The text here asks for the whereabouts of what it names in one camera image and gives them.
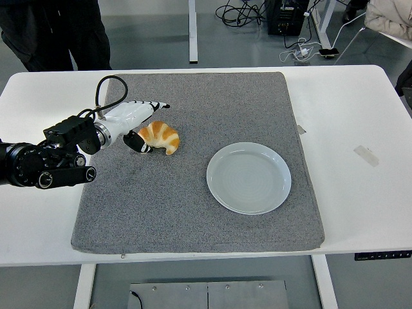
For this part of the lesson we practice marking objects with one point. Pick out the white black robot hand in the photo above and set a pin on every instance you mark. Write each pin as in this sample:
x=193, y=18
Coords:
x=128, y=114

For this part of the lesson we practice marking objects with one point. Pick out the golden croissant bread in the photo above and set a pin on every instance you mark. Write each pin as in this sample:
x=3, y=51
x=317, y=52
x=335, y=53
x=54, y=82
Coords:
x=162, y=135

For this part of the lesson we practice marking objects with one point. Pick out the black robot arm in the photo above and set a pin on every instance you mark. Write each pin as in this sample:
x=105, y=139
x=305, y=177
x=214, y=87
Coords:
x=38, y=161

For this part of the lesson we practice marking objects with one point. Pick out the grey round plate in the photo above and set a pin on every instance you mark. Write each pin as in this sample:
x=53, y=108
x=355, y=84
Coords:
x=248, y=180

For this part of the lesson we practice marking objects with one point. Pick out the grey metal plate with screws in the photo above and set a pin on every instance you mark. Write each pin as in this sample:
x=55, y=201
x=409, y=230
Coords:
x=225, y=296

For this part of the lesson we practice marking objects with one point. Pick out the grey fabric mat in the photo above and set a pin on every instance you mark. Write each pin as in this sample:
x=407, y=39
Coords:
x=161, y=206

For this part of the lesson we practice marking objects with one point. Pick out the straight white desk leg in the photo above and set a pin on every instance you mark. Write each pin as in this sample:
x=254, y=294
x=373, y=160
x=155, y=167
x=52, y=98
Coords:
x=192, y=32

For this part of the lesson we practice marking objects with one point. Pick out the person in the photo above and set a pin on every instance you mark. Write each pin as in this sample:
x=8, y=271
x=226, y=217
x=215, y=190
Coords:
x=42, y=35

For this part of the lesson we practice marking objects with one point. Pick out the small grey tape piece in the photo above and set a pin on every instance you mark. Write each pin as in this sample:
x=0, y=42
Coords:
x=302, y=129

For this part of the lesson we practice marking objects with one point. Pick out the black computer tower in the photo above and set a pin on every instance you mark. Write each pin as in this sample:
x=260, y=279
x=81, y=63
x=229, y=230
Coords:
x=284, y=19

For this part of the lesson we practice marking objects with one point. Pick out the black phone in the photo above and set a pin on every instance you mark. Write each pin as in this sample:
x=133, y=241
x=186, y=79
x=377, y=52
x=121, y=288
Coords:
x=328, y=52

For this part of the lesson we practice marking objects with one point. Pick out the slanted white desk leg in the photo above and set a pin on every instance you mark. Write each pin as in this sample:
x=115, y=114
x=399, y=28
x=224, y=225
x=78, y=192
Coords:
x=323, y=25

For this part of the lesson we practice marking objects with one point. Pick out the white table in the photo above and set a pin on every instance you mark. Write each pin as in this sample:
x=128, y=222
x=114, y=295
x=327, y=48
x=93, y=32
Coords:
x=354, y=112

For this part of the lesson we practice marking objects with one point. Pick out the person's shoe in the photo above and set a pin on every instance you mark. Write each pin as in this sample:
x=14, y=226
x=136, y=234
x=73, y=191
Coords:
x=349, y=13

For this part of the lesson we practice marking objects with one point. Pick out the beige padded jacket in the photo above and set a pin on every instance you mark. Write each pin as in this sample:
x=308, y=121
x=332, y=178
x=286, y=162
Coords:
x=386, y=16

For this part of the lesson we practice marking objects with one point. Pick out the black chair part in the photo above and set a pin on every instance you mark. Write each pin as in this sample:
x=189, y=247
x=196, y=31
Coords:
x=405, y=80

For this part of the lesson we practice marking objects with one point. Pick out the black table control panel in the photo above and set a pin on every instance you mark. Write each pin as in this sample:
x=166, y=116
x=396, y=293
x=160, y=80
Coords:
x=383, y=256

